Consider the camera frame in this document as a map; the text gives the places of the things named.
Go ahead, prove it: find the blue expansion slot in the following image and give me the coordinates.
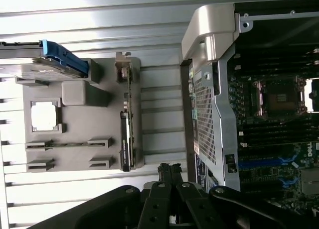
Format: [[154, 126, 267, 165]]
[[238, 159, 300, 169]]

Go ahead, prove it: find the open PC case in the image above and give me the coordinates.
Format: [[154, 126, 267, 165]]
[[179, 2, 319, 210]]

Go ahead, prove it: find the green motherboard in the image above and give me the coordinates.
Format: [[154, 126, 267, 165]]
[[228, 52, 319, 215]]

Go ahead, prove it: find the grey plastic parts rack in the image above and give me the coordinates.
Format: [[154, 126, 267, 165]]
[[15, 56, 143, 172]]

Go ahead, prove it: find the silver chipset heatsink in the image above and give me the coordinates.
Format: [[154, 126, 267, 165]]
[[300, 168, 319, 193]]

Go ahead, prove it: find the CPU socket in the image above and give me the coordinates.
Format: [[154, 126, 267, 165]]
[[251, 76, 308, 118]]

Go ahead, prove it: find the silver CPU chip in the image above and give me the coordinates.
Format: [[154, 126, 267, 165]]
[[31, 102, 58, 131]]

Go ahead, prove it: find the metal socket cover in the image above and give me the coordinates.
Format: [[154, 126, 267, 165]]
[[305, 78, 319, 113]]

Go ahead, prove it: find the hard disk in blue carrier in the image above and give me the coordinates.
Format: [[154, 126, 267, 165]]
[[0, 39, 91, 80]]

